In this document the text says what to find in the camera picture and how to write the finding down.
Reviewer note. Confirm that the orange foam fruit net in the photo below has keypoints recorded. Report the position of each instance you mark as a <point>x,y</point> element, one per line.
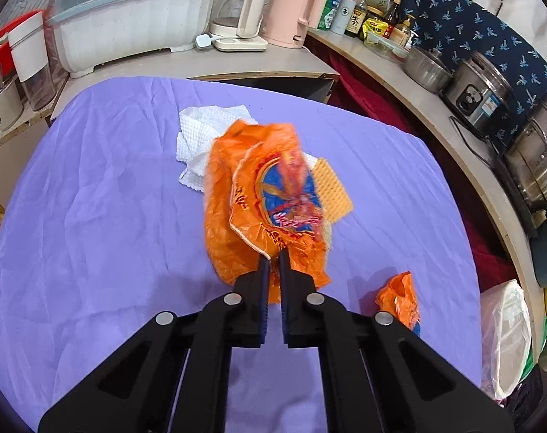
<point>333,197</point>

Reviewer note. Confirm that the red plastic basin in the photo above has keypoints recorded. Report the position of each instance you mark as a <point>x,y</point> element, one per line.
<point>6,62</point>

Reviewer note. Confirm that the white bag lined trash bin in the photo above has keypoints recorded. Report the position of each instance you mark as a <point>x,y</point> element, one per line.
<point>506,338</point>

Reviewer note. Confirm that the yellow seasoning packet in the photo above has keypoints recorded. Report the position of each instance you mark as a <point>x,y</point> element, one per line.
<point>374,27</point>

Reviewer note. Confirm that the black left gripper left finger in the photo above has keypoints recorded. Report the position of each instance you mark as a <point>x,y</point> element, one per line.
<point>172,374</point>

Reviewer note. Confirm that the navy patterned cloth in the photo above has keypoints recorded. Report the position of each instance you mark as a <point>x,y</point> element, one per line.
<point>458,28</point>

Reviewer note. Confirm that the silver rice cooker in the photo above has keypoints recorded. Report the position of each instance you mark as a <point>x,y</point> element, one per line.
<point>477,93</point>

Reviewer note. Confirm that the orange plastic snack wrapper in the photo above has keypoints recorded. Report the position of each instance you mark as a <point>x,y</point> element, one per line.
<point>261,199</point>

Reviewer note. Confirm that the small orange wrapper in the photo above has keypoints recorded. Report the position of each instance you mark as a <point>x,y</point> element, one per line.
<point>398,298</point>

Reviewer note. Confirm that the white paper towel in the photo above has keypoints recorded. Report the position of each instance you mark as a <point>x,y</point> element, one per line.
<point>213,140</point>

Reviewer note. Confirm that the white tea bottle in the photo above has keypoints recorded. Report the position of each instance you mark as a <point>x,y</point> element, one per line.
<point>342,16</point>

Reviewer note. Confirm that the small steel pot with lid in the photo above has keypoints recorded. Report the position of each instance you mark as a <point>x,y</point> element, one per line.
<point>427,70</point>

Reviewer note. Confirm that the pink electric kettle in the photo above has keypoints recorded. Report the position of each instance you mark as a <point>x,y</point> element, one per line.
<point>287,22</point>

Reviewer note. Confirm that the white blender cup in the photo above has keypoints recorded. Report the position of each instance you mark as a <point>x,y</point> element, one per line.
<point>30,58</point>

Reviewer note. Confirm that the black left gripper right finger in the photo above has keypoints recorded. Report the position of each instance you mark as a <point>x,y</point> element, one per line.
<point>378,376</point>

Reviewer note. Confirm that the white coffee maker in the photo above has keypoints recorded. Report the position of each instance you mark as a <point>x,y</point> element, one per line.
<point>235,26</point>

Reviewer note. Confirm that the white dish drainer with lid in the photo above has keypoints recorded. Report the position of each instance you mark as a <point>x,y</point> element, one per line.
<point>89,33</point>

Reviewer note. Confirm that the large steel steamer pot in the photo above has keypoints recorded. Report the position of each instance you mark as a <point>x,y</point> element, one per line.
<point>526,159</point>

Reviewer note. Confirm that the white mug with utensils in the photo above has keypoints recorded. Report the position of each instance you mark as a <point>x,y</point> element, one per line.
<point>11,105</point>

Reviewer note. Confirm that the white power plug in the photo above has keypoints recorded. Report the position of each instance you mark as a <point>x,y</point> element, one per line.
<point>204,41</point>

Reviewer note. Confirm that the purple tablecloth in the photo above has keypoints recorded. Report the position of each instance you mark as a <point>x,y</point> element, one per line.
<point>100,235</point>

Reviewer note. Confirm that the dark red cloth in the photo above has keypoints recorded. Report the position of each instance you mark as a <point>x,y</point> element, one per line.
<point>358,92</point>

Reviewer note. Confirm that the dark soy sauce bottle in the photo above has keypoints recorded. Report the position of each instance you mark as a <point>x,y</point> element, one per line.
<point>357,18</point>

